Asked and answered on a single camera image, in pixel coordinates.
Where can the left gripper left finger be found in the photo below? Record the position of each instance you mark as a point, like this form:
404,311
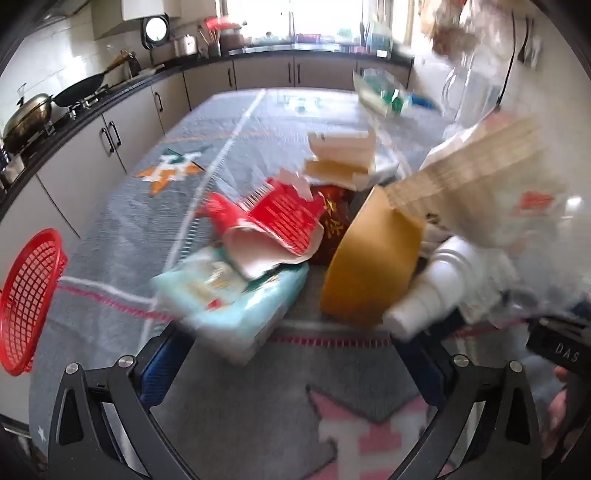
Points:
102,426

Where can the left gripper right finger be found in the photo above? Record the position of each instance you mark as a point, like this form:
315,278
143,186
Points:
485,425

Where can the white plastic bottle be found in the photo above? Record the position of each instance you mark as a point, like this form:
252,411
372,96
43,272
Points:
454,271

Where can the teal tissue pack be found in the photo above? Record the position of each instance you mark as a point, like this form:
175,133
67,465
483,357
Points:
230,315

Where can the orange tissue box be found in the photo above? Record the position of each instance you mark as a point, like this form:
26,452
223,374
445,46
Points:
489,184

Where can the person's right hand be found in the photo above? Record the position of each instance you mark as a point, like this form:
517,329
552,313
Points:
556,437

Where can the grey patterned tablecloth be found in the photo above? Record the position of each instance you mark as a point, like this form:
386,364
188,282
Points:
320,399

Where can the red plastic mesh basket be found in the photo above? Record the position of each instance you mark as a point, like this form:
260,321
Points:
26,297

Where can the torn red paper box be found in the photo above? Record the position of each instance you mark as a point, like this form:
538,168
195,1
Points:
277,224

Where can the dark red gold packet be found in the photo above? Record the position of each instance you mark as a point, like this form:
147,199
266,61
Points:
335,220

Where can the clear glass pitcher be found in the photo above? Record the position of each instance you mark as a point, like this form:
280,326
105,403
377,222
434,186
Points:
472,88

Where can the blue bowl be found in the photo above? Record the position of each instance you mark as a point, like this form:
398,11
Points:
417,100

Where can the long white flat box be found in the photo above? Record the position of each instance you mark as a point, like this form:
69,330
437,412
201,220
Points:
349,160

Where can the green white snack bag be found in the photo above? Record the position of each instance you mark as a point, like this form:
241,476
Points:
380,92

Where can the steel pot with lid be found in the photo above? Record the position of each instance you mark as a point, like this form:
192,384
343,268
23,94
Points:
30,117

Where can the hanging plastic bags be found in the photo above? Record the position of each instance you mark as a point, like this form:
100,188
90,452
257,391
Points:
459,29

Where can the black frying pan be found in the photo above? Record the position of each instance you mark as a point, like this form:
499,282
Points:
88,86

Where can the rice cooker with open lid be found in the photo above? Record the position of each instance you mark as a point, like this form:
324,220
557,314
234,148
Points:
157,39

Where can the chopstick holder with utensils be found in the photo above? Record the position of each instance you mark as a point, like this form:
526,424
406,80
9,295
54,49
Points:
211,41

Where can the red lidded pot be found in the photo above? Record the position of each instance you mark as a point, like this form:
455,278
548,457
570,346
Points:
227,32

